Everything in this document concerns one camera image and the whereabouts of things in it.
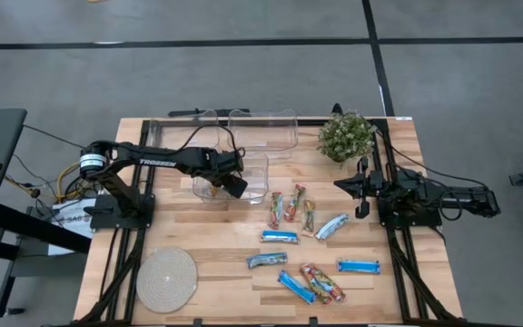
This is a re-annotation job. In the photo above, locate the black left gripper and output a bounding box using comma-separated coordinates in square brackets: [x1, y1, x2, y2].
[204, 147, 249, 200]

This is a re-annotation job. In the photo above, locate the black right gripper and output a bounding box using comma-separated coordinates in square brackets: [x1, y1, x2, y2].
[333, 155, 385, 220]

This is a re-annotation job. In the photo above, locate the blue silver granola bar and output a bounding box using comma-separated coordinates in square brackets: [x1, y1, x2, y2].
[246, 252, 289, 270]
[314, 213, 350, 242]

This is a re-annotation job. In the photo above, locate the red green granola bar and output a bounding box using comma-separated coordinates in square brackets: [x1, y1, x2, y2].
[309, 264, 347, 302]
[300, 264, 334, 305]
[282, 183, 307, 223]
[268, 191, 284, 231]

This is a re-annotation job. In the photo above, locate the clear plastic bin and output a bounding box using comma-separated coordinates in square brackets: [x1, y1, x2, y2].
[192, 151, 271, 205]
[227, 108, 300, 153]
[148, 110, 221, 159]

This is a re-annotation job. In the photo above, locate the green potted plant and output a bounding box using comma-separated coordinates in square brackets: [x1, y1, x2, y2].
[318, 110, 378, 164]

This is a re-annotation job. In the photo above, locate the round woven beige mat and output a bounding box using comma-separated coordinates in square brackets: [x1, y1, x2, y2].
[135, 246, 199, 314]

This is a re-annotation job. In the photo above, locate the white labelled box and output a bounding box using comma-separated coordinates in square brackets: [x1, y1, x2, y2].
[47, 197, 97, 256]

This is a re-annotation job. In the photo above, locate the black desk leg beam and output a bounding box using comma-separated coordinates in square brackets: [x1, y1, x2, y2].
[0, 202, 93, 254]

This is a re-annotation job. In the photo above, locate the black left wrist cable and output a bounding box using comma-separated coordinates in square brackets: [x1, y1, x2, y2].
[174, 123, 247, 158]

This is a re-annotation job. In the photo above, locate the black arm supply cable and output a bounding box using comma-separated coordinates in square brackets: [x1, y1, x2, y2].
[373, 129, 489, 188]

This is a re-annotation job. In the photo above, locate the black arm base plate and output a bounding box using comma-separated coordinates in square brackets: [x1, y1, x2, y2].
[377, 190, 443, 229]
[84, 193, 156, 231]

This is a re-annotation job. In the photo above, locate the black aluminium table frame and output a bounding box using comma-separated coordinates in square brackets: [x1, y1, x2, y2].
[75, 116, 466, 326]

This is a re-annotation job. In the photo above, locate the yellow cable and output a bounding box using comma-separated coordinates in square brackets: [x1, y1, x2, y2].
[55, 162, 81, 201]

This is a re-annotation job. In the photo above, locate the long black floor cable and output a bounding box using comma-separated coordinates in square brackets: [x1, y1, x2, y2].
[22, 124, 88, 150]

